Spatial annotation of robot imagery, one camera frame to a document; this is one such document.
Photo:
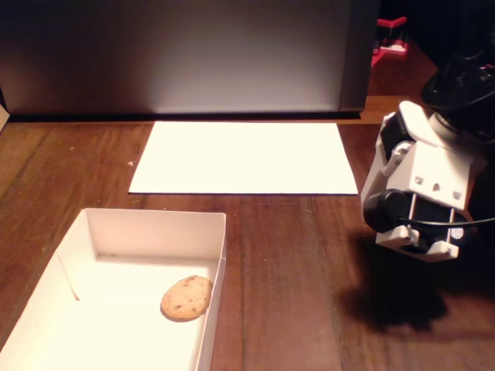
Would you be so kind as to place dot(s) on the red plastic stand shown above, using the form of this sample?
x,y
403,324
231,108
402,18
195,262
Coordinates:
x,y
394,48

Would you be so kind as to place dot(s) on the chocolate chip mini cookie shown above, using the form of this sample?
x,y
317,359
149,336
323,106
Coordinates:
x,y
187,297

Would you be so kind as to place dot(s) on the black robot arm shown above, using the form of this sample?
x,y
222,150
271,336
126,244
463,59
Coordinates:
x,y
460,83

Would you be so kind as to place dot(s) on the white card piece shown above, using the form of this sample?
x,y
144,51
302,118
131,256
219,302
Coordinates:
x,y
3,118

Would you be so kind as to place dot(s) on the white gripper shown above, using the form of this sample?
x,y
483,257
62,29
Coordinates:
x,y
414,245

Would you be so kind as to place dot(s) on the dark grey backdrop box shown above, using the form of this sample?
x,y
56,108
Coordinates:
x,y
174,54

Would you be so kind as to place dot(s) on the white paper sheet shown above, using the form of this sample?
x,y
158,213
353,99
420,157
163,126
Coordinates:
x,y
243,158

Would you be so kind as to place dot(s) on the black wrist camera white mount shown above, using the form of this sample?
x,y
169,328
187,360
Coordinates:
x,y
386,208

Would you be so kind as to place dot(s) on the white open cardboard box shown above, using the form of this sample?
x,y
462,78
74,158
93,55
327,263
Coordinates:
x,y
116,317

